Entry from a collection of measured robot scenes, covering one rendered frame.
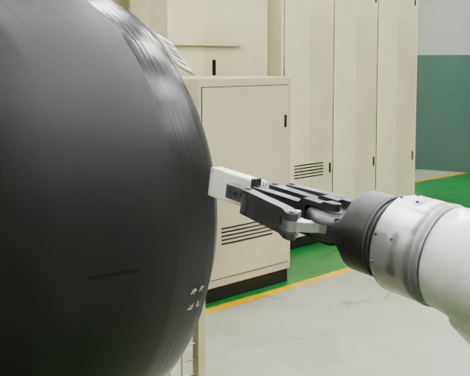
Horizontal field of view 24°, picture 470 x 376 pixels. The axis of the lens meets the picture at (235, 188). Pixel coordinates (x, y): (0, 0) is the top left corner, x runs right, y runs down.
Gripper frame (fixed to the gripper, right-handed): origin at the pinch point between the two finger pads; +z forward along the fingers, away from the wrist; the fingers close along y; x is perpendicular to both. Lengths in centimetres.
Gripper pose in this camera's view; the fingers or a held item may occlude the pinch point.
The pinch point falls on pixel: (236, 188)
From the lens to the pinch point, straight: 110.2
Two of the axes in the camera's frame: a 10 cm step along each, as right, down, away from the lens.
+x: -1.1, 9.7, 2.1
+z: -6.9, -2.3, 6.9
